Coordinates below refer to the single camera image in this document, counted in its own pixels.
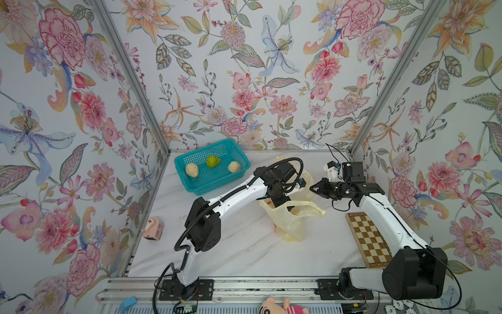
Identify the metal base rail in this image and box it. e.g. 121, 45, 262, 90
97, 277, 405, 313

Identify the green pear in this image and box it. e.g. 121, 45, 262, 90
206, 156, 221, 168

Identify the wooden chessboard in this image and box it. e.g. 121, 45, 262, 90
346, 213, 392, 269

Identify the teal plastic basket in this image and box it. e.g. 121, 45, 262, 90
175, 139, 250, 196

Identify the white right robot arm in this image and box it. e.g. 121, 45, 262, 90
310, 178, 448, 300

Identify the black corrugated cable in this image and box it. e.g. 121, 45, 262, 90
152, 156, 305, 314

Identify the green circuit board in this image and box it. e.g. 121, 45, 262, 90
176, 304, 197, 314

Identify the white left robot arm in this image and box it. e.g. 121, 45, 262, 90
173, 157, 306, 287

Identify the pink toy figure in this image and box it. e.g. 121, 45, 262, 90
142, 217, 164, 241

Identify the pink plush toy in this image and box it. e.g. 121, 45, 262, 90
258, 298, 311, 314

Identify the blue block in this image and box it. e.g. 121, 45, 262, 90
119, 296, 137, 313

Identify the yellow plastic bag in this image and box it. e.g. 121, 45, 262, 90
259, 170, 326, 242

